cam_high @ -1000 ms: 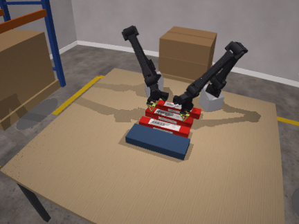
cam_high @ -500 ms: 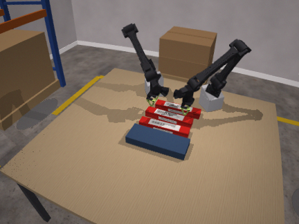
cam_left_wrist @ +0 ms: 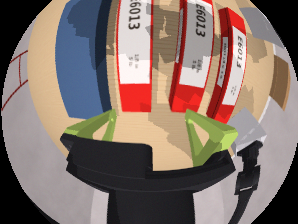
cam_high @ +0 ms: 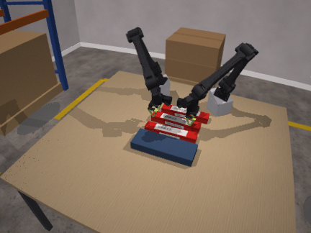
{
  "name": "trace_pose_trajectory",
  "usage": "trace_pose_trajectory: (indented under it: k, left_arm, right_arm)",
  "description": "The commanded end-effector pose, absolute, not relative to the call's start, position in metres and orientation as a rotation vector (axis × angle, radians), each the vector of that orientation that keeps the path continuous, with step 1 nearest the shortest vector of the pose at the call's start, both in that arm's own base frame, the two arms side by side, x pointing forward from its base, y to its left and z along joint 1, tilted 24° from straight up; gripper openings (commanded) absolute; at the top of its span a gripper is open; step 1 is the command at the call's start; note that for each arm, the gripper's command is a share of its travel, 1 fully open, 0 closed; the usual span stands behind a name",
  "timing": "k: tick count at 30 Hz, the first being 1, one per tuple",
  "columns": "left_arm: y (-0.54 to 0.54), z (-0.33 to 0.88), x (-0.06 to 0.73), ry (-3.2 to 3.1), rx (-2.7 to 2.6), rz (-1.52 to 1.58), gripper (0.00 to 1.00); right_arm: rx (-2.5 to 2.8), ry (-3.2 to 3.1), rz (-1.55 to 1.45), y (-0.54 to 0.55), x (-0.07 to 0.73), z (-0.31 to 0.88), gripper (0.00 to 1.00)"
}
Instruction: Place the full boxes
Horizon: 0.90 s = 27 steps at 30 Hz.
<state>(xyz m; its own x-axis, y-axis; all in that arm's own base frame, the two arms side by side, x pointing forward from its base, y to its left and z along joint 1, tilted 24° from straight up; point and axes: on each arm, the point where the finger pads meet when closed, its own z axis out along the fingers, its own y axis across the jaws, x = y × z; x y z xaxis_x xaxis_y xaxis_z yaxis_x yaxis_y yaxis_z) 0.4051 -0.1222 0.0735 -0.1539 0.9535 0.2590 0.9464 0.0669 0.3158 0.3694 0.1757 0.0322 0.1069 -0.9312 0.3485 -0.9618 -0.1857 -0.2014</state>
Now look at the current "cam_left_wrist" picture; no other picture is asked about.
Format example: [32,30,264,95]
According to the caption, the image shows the white box with red trim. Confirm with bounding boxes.
[168,0,215,113]

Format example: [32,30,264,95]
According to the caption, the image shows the white box with red edges labelled e6013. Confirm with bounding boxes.
[206,7,247,124]

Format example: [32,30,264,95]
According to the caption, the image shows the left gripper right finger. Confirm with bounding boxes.
[185,109,238,167]

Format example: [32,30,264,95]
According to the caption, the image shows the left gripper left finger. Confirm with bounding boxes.
[64,109,117,141]

